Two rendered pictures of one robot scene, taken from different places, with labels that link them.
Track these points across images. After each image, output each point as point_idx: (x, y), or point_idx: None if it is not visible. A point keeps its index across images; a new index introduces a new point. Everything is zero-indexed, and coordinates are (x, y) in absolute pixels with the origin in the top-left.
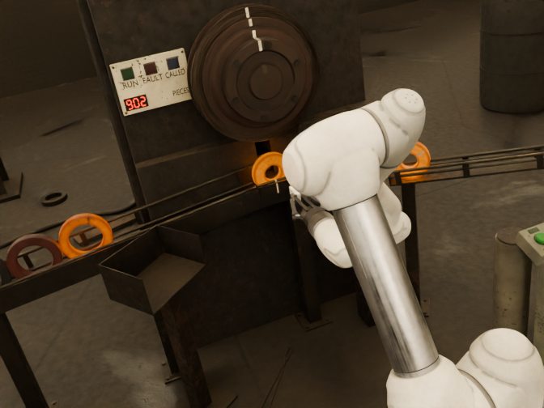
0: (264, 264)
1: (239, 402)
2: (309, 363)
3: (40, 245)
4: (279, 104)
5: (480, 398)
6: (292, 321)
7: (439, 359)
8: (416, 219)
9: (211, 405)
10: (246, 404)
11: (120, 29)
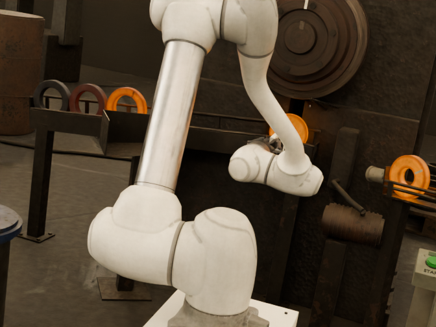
0: (254, 224)
1: (147, 303)
2: None
3: (94, 95)
4: (305, 63)
5: (169, 233)
6: (254, 297)
7: (164, 189)
8: (396, 246)
9: (128, 292)
10: (150, 307)
11: None
